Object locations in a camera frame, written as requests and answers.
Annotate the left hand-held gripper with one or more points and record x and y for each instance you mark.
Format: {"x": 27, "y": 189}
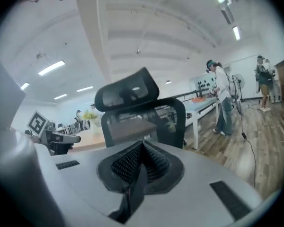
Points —
{"x": 38, "y": 124}

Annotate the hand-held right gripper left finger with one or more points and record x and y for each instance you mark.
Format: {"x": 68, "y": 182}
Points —
{"x": 85, "y": 171}

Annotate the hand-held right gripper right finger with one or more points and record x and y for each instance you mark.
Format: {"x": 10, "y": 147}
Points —
{"x": 191, "y": 178}

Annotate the black mesh office chair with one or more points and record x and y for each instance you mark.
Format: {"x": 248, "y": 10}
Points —
{"x": 180, "y": 126}

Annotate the wooden table white legs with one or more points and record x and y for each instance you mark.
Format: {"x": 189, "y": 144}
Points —
{"x": 92, "y": 138}

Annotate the white vase with flowers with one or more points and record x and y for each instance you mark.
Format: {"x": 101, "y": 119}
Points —
{"x": 95, "y": 124}

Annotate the light blue table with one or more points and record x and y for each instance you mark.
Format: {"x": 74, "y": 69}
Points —
{"x": 203, "y": 105}

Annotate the orange item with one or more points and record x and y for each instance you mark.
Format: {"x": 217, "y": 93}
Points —
{"x": 198, "y": 100}

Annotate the black curved railing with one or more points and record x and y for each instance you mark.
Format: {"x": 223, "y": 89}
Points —
{"x": 191, "y": 93}

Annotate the white panel board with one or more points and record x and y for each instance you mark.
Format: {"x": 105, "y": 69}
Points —
{"x": 201, "y": 83}

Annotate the white standing fan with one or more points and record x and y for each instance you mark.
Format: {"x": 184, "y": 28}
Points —
{"x": 239, "y": 80}

